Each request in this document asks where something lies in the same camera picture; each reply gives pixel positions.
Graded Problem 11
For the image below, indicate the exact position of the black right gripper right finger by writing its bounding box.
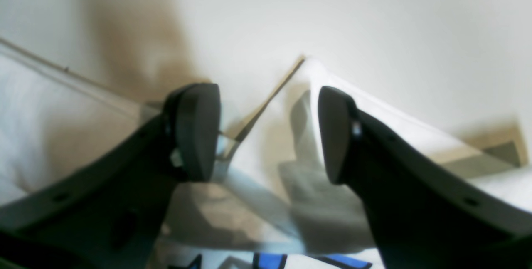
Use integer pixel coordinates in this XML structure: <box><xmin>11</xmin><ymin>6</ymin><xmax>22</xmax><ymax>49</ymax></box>
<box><xmin>318</xmin><ymin>86</ymin><xmax>532</xmax><ymax>269</ymax></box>

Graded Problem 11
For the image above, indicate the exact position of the white printed T-shirt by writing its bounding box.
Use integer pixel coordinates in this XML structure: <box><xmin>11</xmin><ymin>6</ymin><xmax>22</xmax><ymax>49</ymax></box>
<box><xmin>1</xmin><ymin>54</ymin><xmax>531</xmax><ymax>269</ymax></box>

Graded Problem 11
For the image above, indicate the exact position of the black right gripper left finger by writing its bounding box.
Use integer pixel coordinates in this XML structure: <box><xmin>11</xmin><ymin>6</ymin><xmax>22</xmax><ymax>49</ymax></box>
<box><xmin>0</xmin><ymin>83</ymin><xmax>221</xmax><ymax>269</ymax></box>

